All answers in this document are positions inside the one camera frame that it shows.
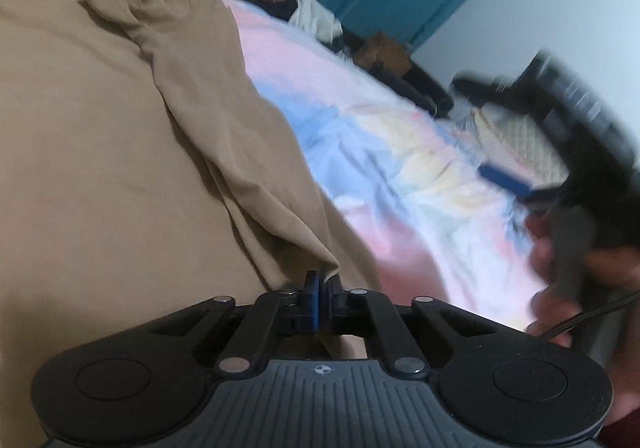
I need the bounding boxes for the tan t-shirt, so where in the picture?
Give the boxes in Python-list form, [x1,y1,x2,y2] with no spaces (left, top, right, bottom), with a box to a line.
[1,0,380,447]

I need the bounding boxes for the person's right hand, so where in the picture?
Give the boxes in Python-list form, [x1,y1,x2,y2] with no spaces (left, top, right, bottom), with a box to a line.
[526,215,639,447]

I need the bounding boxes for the cream quilted pillow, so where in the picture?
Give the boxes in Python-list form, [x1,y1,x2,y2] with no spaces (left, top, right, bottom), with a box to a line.
[472,108,568,188]

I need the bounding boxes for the pastel tie-dye bed cover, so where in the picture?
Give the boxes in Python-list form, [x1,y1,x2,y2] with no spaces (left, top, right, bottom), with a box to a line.
[224,0,542,329]

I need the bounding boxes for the black sofa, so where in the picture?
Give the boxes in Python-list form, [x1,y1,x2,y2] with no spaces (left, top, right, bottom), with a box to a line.
[326,28,454,119]

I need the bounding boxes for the brown paper bag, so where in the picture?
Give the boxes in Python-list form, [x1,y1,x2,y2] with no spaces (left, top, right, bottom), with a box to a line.
[354,32,412,76]

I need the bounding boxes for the white garment on sofa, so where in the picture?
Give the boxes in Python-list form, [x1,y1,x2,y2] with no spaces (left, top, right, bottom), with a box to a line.
[288,0,344,44]

